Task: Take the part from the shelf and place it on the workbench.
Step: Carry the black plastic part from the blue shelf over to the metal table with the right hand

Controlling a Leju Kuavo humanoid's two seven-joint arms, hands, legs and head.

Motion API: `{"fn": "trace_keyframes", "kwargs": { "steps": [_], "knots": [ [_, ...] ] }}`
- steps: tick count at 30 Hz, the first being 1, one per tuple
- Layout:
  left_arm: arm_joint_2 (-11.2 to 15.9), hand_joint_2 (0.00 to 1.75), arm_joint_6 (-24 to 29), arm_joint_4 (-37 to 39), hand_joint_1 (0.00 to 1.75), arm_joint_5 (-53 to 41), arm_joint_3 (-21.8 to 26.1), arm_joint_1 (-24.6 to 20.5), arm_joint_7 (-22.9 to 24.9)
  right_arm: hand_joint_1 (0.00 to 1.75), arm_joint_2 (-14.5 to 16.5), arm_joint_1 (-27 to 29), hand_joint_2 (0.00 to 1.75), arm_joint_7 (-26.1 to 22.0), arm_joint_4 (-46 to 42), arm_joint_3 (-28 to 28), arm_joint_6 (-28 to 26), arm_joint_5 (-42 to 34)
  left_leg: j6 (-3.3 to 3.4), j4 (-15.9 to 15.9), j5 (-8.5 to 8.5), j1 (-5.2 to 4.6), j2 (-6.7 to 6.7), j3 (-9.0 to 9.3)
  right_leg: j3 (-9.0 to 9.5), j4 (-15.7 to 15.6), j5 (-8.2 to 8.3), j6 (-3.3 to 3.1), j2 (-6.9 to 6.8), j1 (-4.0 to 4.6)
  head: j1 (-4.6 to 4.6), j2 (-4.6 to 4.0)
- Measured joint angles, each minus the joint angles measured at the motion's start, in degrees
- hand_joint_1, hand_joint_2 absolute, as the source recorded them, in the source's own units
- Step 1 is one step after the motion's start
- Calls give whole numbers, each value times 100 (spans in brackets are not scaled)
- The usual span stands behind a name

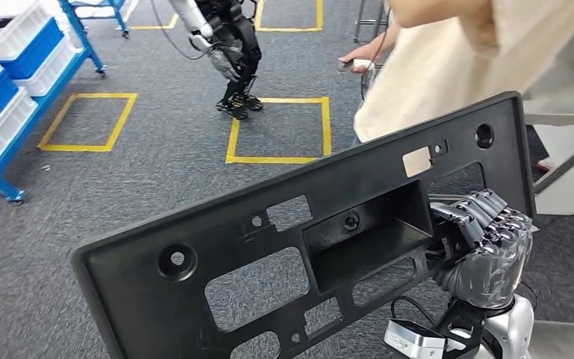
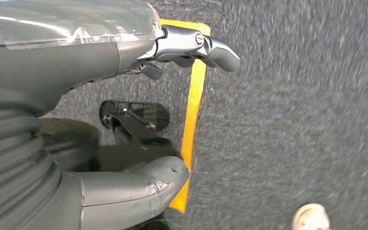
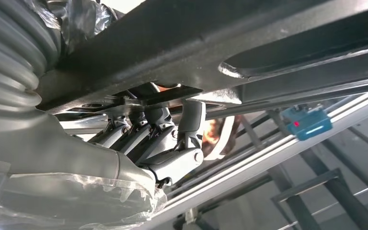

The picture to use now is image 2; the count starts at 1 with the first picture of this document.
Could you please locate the black robot foot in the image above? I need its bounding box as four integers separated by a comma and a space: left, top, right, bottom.
39, 100, 183, 173

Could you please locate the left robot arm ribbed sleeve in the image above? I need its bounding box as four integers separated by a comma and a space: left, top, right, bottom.
0, 108, 62, 230

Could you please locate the yellow floor tape square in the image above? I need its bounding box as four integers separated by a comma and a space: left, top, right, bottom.
160, 18, 212, 214

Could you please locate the person's foot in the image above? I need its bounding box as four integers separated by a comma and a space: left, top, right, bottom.
292, 203, 332, 230

